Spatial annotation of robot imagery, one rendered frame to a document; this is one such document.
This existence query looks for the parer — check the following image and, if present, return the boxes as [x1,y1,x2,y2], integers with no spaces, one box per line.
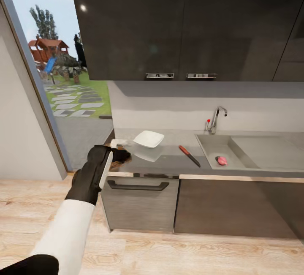
[179,145,200,166]

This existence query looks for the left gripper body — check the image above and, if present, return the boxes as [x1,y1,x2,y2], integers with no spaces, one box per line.
[111,148,127,162]

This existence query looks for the bowl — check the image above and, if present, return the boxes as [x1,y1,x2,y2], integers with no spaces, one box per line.
[134,131,164,149]

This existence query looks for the vidalia onion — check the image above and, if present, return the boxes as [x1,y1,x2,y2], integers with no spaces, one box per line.
[217,156,227,165]

